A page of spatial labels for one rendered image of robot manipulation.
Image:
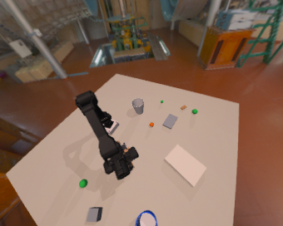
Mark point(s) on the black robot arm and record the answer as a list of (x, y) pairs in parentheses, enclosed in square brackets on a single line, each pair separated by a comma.
[(99, 120)]

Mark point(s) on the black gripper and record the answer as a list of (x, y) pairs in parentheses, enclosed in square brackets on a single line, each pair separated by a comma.
[(130, 155)]

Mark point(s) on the blue mug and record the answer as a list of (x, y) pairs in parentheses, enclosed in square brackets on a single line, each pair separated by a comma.
[(146, 218)]

